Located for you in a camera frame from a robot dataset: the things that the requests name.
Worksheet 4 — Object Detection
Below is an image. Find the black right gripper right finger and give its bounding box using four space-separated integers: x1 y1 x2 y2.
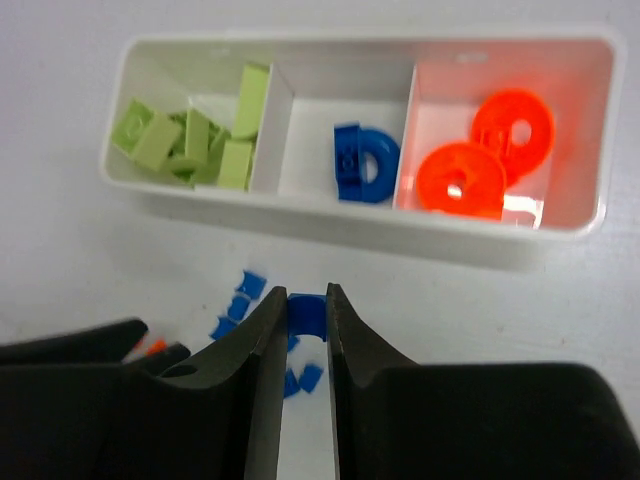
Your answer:
326 284 639 479

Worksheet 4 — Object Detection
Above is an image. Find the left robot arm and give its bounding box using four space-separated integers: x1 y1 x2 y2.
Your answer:
1 317 190 379

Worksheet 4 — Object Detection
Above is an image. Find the small blue lego piece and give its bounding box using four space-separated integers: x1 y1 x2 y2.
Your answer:
235 270 267 301

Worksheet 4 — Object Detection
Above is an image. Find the green square lego upside-down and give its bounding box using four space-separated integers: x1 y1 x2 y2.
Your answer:
111 99 154 154

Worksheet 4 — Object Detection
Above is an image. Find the green long lego upside-down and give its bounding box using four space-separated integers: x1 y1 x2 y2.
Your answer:
131 114 183 172

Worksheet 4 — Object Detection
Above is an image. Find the green studded square lego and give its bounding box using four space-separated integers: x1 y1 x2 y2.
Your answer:
185 109 209 164

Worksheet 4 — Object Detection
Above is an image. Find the blue arch lego piece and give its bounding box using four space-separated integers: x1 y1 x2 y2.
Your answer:
287 293 327 342

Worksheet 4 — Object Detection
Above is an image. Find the blue lego tile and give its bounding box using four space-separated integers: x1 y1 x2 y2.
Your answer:
298 363 324 393

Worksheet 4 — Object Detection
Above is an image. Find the orange dome lego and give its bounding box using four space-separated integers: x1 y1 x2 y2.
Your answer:
470 88 555 185
415 142 506 221

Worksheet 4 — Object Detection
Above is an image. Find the small orange lego piece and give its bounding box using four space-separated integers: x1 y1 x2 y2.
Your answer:
145 339 167 356

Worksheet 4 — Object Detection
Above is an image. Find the green lego brick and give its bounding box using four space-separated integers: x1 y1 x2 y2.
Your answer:
217 140 254 191

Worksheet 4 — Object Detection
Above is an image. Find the green curved slope lego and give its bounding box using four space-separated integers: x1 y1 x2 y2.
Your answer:
231 64 269 140

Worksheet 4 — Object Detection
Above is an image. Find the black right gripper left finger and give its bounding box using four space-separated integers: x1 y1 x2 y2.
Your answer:
1 287 287 479

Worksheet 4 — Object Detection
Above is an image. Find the white three-compartment plastic tray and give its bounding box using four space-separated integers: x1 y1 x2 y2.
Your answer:
100 25 626 266

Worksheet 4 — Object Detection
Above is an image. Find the large blue arch lego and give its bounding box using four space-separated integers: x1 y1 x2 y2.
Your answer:
334 123 400 204

